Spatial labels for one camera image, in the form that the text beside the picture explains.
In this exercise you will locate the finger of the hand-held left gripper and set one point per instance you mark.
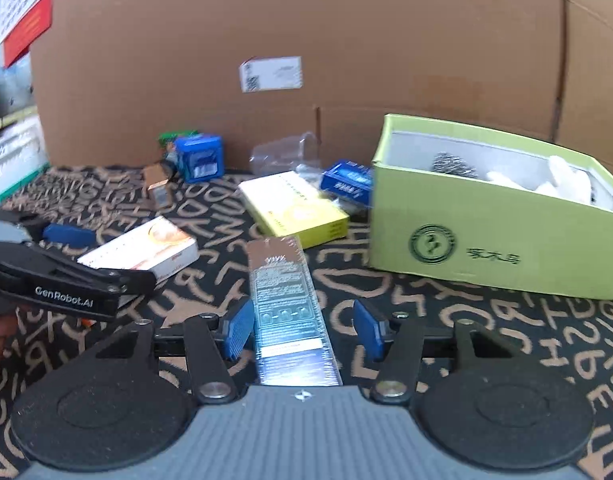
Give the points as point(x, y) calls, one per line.
point(136, 282)
point(69, 235)

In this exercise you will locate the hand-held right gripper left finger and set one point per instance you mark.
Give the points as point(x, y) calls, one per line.
point(239, 330)

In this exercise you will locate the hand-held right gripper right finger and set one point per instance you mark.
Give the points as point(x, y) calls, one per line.
point(369, 330)

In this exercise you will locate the orange white box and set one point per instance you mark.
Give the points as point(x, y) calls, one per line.
point(146, 245)

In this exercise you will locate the dark shiny box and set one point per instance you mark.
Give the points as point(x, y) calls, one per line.
point(281, 285)

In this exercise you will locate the green fruit print box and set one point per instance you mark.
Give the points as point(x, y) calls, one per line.
point(172, 138)

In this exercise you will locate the light green shoe box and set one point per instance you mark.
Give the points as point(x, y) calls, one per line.
point(486, 240)

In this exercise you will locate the steel wool scrubber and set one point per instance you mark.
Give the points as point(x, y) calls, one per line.
point(454, 165)

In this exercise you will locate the black tan patterned cloth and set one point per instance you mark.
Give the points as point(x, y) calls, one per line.
point(436, 320)

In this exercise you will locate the white box green edge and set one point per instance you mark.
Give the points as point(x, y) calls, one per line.
point(14, 155)

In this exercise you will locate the small olive brown box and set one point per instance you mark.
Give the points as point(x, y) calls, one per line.
point(156, 180)

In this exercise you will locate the yellow flat box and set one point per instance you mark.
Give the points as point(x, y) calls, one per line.
point(291, 205)

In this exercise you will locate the blue box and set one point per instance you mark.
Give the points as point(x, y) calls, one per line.
point(201, 160)

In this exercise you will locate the blue packet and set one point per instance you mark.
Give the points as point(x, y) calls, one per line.
point(346, 177)

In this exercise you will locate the grey plastic bag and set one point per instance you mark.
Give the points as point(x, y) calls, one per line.
point(11, 85)

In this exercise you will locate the clear plastic container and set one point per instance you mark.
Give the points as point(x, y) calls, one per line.
point(281, 155)

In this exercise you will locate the white shipping label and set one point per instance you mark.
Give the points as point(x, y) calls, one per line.
point(271, 74)

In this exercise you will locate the large brown cardboard box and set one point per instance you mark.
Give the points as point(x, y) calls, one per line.
point(336, 20)

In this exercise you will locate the red wall calendar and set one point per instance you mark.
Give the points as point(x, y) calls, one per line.
point(26, 15)

